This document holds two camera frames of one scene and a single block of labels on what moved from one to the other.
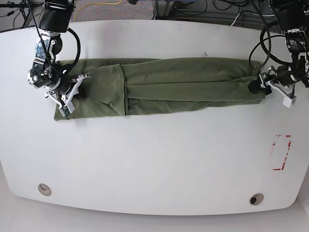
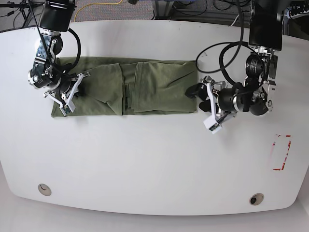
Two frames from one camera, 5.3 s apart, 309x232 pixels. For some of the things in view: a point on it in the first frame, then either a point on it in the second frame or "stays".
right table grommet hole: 256,199 stays
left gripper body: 67,108 stays
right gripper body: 266,78 → 214,123
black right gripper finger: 255,86 → 199,90
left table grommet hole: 44,189 stays
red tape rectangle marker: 286,154 stays
